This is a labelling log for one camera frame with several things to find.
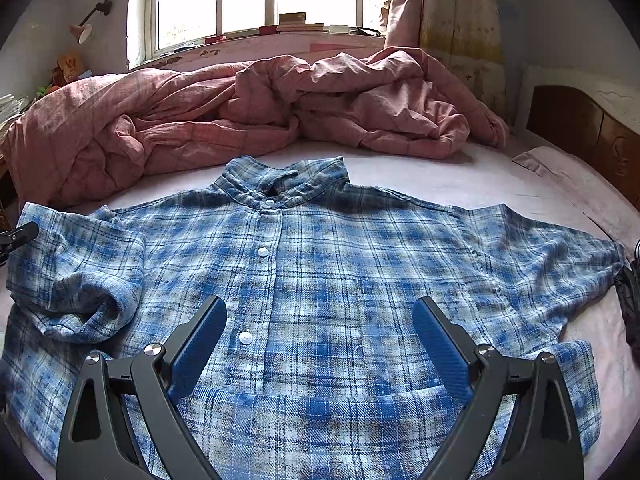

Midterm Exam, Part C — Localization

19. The white framed window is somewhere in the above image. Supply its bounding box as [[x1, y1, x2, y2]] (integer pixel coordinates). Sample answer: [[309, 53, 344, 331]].
[[127, 0, 401, 68]]

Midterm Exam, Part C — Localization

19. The stack of papers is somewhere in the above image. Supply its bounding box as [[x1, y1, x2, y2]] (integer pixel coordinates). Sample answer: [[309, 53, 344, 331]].
[[0, 94, 28, 126]]

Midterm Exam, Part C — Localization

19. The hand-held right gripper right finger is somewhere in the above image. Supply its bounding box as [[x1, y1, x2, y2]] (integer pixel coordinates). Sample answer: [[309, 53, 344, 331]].
[[412, 296, 585, 480]]

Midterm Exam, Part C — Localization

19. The pink wall lamp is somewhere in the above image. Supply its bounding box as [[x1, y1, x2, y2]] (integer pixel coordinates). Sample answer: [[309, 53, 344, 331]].
[[69, 0, 113, 43]]

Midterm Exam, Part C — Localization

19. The floral curtain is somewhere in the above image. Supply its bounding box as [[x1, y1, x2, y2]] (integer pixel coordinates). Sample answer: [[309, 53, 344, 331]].
[[382, 0, 506, 126]]

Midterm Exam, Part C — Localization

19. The blue plaid shirt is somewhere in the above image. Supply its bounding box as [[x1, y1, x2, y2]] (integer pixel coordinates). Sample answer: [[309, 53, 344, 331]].
[[0, 155, 628, 480]]

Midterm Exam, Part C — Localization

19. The pink quilt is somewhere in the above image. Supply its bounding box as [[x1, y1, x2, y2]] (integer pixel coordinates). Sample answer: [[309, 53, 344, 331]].
[[0, 50, 511, 208]]

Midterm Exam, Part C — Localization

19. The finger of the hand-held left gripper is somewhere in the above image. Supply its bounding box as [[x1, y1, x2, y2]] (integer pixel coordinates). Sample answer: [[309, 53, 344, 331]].
[[0, 221, 40, 253]]

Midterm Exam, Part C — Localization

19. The pink pillow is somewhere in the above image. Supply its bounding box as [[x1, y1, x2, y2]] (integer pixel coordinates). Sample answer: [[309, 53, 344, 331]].
[[512, 146, 640, 251]]

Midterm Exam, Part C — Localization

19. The wooden headboard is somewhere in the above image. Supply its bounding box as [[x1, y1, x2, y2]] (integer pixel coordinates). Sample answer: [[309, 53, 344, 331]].
[[515, 62, 640, 196]]

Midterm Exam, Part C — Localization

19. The orange and red box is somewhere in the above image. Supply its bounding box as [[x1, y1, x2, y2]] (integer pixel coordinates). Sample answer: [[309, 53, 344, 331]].
[[55, 50, 83, 83]]

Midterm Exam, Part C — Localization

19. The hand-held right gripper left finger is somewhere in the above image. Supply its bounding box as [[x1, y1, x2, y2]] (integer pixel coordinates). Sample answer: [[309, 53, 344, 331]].
[[56, 295, 228, 480]]

